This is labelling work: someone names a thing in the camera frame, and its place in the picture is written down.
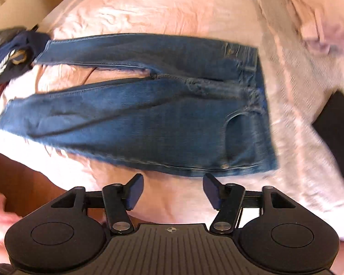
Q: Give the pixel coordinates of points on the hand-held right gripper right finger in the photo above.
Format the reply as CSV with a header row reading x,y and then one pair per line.
x,y
212,189

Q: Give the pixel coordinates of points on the blue denim jeans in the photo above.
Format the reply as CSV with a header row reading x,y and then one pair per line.
x,y
132,120

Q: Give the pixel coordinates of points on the black cloth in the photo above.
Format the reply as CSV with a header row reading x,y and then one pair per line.
x,y
338,126

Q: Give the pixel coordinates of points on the pink fleece blanket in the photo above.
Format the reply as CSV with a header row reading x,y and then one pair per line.
x,y
132,5

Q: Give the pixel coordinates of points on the pink curtain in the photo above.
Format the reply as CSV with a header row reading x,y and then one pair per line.
x,y
0,220

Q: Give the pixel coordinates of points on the faded grey-blue garment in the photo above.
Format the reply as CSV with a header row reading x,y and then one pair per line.
x,y
5,35

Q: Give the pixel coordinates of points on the pale pink crumpled garment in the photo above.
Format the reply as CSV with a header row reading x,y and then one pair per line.
x,y
318,20

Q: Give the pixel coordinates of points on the white woven striped blanket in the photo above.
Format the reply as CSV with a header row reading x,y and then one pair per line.
x,y
298,120

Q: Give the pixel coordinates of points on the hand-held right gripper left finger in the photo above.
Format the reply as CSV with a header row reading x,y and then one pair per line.
x,y
134,189

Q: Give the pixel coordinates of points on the navy garment with striped print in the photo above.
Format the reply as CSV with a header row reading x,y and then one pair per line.
x,y
31,44

